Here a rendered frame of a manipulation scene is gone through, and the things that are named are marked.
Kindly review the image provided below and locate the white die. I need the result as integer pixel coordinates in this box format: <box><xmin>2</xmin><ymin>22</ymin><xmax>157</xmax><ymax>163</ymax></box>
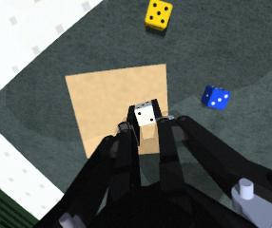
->
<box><xmin>134</xmin><ymin>101</ymin><xmax>156</xmax><ymax>126</ymax></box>

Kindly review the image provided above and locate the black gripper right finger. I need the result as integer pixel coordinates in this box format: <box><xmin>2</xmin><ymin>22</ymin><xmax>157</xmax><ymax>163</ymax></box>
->
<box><xmin>151</xmin><ymin>99</ymin><xmax>272</xmax><ymax>228</ymax></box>

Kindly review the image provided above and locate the tan square mat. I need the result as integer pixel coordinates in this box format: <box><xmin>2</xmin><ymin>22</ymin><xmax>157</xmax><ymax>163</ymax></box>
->
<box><xmin>65</xmin><ymin>64</ymin><xmax>168</xmax><ymax>158</ymax></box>

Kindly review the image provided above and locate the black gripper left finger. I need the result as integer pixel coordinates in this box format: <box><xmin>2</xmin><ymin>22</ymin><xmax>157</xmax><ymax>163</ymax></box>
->
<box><xmin>32</xmin><ymin>105</ymin><xmax>142</xmax><ymax>228</ymax></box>

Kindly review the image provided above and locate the blue die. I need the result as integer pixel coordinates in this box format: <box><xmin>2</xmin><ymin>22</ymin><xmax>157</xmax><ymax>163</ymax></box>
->
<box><xmin>202</xmin><ymin>85</ymin><xmax>231</xmax><ymax>110</ymax></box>

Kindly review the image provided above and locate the yellow die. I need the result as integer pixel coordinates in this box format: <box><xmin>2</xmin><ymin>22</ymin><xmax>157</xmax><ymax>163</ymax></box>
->
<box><xmin>145</xmin><ymin>0</ymin><xmax>172</xmax><ymax>30</ymax></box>

